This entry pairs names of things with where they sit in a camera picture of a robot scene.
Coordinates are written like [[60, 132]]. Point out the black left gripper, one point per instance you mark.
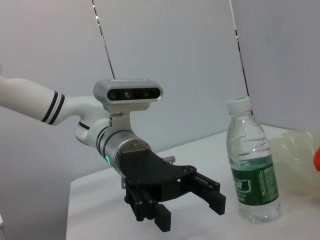
[[150, 175]]

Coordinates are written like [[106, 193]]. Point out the clear green-label water bottle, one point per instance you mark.
[[252, 162]]

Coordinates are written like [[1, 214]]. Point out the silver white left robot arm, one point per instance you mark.
[[75, 110]]

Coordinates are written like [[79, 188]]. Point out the pale green glass fruit plate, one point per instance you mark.
[[295, 162]]

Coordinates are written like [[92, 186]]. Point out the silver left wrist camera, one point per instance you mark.
[[127, 93]]

